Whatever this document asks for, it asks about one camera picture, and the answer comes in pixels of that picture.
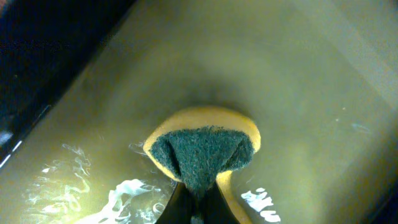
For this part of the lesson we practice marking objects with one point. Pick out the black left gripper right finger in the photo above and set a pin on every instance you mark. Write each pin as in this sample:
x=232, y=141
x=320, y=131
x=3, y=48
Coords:
x=214, y=208

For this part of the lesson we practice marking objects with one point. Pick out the yellow green sponge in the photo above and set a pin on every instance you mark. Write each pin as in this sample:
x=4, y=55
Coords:
x=203, y=145

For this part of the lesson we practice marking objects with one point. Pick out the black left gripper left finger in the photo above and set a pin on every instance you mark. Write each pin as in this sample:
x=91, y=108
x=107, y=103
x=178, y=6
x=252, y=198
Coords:
x=179, y=208

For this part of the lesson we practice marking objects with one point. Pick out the black tray with green liquid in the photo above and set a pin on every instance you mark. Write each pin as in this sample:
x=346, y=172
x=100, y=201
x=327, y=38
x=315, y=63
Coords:
x=84, y=84

